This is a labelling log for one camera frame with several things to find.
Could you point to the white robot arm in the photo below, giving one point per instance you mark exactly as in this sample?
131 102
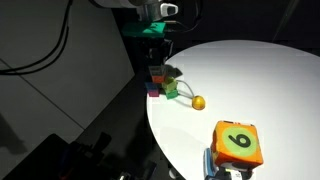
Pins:
133 5

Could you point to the small blue block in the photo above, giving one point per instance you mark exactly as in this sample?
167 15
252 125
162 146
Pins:
150 86

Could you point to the yellow ball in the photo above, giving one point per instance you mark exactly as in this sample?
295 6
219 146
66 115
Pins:
198 102

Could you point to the small dark green block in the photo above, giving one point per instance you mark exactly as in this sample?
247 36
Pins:
172 95

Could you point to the small light green block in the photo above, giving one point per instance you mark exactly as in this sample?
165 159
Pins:
170 84

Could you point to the small magenta block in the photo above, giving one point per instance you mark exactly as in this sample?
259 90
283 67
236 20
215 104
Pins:
153 93

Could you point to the small grey block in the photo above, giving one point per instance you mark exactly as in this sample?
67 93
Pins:
157 71

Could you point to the large orange number dice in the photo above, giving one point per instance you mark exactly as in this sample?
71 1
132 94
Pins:
237 143

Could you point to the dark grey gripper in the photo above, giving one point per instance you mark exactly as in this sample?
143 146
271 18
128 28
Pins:
155 45

